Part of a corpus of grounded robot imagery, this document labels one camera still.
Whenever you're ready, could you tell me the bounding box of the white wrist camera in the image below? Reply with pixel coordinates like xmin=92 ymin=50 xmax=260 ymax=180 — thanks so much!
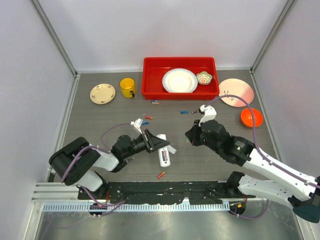
xmin=130 ymin=118 xmax=143 ymax=135
xmin=198 ymin=105 xmax=217 ymax=126

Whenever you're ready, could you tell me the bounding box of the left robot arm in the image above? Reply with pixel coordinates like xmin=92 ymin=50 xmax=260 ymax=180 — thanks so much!
xmin=48 ymin=129 xmax=170 ymax=200

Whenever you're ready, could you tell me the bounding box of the cream floral plate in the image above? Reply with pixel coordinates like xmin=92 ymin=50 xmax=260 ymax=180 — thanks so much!
xmin=89 ymin=83 xmax=116 ymax=105

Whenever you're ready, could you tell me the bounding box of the orange plastic bowl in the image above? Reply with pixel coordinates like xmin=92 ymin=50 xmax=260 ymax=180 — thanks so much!
xmin=240 ymin=108 xmax=264 ymax=128

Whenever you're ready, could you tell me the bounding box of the pink white plate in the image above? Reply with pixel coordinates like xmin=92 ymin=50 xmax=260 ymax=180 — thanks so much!
xmin=219 ymin=78 xmax=255 ymax=108

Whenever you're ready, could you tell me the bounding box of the white slotted cable duct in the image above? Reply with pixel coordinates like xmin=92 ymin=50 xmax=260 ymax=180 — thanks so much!
xmin=42 ymin=201 xmax=230 ymax=213

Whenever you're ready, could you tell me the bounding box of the red plastic bin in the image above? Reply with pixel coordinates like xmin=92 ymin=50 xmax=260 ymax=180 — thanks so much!
xmin=141 ymin=56 xmax=220 ymax=101

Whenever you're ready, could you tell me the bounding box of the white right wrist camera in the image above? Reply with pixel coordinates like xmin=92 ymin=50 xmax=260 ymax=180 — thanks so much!
xmin=198 ymin=105 xmax=217 ymax=126

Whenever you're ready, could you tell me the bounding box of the patterned small bowl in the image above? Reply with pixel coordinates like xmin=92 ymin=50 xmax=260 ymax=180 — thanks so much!
xmin=196 ymin=71 xmax=213 ymax=86

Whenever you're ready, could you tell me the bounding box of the yellow mug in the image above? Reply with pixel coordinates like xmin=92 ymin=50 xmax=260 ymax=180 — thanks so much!
xmin=119 ymin=77 xmax=136 ymax=98

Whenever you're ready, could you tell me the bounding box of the white remote control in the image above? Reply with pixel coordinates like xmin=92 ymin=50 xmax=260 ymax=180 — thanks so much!
xmin=157 ymin=145 xmax=171 ymax=168

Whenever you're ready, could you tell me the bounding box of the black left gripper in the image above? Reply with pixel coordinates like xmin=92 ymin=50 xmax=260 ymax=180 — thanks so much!
xmin=123 ymin=129 xmax=169 ymax=159

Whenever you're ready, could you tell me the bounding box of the red orange battery near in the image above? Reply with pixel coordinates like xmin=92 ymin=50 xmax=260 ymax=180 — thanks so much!
xmin=157 ymin=171 xmax=165 ymax=179

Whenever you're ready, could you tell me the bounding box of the purple blue battery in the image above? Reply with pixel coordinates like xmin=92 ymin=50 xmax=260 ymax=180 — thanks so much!
xmin=161 ymin=150 xmax=168 ymax=162

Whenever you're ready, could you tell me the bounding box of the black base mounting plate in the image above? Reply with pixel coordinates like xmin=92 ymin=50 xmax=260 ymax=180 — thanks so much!
xmin=90 ymin=181 xmax=245 ymax=205

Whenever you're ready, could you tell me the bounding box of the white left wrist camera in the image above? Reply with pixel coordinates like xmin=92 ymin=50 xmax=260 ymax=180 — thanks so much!
xmin=130 ymin=118 xmax=143 ymax=135

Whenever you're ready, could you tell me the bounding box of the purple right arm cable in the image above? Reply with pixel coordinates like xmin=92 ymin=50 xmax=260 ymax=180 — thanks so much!
xmin=203 ymin=94 xmax=320 ymax=190

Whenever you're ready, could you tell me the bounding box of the white paper plate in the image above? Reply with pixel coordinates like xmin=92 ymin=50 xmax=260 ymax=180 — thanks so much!
xmin=162 ymin=68 xmax=198 ymax=93

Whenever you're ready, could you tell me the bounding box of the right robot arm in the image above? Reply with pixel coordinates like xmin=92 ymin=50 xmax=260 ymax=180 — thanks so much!
xmin=185 ymin=120 xmax=320 ymax=223

